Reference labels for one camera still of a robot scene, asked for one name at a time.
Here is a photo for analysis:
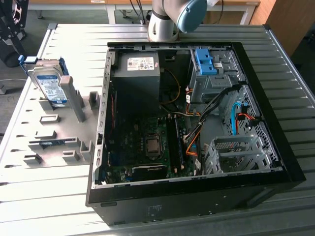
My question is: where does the hard disk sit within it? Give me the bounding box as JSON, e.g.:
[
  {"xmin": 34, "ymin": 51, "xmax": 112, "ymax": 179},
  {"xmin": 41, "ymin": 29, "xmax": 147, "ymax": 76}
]
[{"xmin": 18, "ymin": 55, "xmax": 71, "ymax": 108}]

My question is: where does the blue wire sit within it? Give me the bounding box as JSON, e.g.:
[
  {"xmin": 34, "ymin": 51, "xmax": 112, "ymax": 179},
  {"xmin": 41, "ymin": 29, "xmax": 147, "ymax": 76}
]
[{"xmin": 231, "ymin": 102, "xmax": 243, "ymax": 135}]

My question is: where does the metal disk bay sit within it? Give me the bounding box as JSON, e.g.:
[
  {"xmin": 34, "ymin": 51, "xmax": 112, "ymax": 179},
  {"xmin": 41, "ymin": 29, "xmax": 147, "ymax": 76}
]
[{"xmin": 203, "ymin": 134, "xmax": 283, "ymax": 175}]

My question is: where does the grey floor stand foot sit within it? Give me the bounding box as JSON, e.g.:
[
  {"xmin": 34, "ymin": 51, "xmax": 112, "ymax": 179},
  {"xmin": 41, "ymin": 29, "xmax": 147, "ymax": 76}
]
[{"xmin": 0, "ymin": 82, "xmax": 13, "ymax": 95}]

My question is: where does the grey parts rack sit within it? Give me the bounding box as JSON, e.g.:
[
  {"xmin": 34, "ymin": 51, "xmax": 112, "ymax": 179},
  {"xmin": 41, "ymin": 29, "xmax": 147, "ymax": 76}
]
[{"xmin": 21, "ymin": 75, "xmax": 101, "ymax": 170}]

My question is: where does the grey power supply unit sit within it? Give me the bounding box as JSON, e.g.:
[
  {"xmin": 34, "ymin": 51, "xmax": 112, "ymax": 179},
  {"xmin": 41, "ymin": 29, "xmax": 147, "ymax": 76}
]
[{"xmin": 113, "ymin": 50, "xmax": 161, "ymax": 116}]

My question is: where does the silver CPU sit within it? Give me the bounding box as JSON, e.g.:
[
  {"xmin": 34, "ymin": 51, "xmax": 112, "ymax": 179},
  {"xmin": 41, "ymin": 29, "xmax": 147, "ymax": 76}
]
[{"xmin": 147, "ymin": 139, "xmax": 160, "ymax": 152}]

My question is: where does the CPU socket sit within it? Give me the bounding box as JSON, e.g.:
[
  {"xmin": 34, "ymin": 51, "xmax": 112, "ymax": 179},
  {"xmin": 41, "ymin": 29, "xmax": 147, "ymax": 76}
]
[{"xmin": 144, "ymin": 132, "xmax": 163, "ymax": 159}]

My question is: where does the blue plastic drive latch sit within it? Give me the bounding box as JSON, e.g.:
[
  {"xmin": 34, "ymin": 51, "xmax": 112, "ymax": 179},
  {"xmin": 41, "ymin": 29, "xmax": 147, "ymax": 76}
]
[{"xmin": 194, "ymin": 49, "xmax": 219, "ymax": 76}]

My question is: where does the green motherboard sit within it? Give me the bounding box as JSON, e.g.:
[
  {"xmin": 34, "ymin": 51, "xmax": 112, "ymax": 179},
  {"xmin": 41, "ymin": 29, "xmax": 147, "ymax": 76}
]
[{"xmin": 105, "ymin": 115, "xmax": 197, "ymax": 184}]

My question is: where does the black graphics card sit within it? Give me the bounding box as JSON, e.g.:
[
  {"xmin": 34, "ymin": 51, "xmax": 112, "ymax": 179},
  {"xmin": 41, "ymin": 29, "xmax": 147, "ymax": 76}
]
[{"xmin": 131, "ymin": 164, "xmax": 168, "ymax": 181}]

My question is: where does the black RAM stick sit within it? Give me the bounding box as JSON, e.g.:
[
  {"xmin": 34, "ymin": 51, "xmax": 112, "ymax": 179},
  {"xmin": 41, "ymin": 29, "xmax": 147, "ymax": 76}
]
[{"xmin": 173, "ymin": 114, "xmax": 186, "ymax": 170}]

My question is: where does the metal optical drive cage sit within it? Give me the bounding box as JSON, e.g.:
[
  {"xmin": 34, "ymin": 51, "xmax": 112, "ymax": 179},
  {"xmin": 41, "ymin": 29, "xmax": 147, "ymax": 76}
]
[{"xmin": 188, "ymin": 48, "xmax": 247, "ymax": 104}]

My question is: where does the wooden desk with white legs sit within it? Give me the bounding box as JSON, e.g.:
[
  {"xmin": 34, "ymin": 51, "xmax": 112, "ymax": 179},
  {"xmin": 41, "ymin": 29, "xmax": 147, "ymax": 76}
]
[{"xmin": 28, "ymin": 0, "xmax": 261, "ymax": 25}]

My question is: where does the black PC case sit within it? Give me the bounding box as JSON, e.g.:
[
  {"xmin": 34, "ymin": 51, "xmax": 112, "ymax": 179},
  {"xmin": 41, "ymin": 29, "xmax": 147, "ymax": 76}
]
[{"xmin": 85, "ymin": 41, "xmax": 307, "ymax": 226}]

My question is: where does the wooden cabinet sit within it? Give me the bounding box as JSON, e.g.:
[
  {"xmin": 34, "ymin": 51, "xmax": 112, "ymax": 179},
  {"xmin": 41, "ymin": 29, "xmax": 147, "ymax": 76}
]
[{"xmin": 251, "ymin": 0, "xmax": 315, "ymax": 57}]

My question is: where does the red wire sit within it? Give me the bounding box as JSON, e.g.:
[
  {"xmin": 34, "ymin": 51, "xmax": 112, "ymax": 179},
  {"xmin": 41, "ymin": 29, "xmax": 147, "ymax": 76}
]
[{"xmin": 111, "ymin": 90, "xmax": 118, "ymax": 128}]

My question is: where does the yellow wire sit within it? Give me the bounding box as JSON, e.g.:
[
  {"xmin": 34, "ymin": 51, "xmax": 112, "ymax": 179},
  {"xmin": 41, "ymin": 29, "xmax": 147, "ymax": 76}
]
[{"xmin": 159, "ymin": 68, "xmax": 182, "ymax": 106}]

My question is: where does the multicolour wire bundle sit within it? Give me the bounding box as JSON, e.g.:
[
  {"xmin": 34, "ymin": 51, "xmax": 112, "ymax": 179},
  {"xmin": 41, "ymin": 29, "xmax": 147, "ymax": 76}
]
[{"xmin": 159, "ymin": 104, "xmax": 201, "ymax": 118}]

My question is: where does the black wire bundle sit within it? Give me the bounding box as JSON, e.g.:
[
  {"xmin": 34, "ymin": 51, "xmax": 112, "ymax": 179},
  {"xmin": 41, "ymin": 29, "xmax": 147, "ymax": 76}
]
[{"xmin": 196, "ymin": 85, "xmax": 241, "ymax": 126}]

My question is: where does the orange wire loop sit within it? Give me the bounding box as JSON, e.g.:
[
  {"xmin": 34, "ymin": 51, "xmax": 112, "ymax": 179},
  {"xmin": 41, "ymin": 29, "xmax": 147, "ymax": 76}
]
[{"xmin": 186, "ymin": 132, "xmax": 200, "ymax": 157}]

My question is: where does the orange wire with black plug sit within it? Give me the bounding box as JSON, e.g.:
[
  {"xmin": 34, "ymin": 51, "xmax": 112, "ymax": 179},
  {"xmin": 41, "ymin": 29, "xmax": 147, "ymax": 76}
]
[{"xmin": 236, "ymin": 113, "xmax": 261, "ymax": 128}]

